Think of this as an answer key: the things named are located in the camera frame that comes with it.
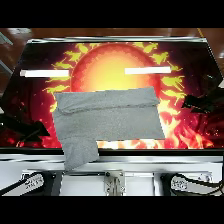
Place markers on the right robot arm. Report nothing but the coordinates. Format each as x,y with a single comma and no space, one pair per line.
203,101

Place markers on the grey shirt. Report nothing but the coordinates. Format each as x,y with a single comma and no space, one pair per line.
110,116

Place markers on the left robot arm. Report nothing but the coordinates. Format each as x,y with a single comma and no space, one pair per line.
20,126

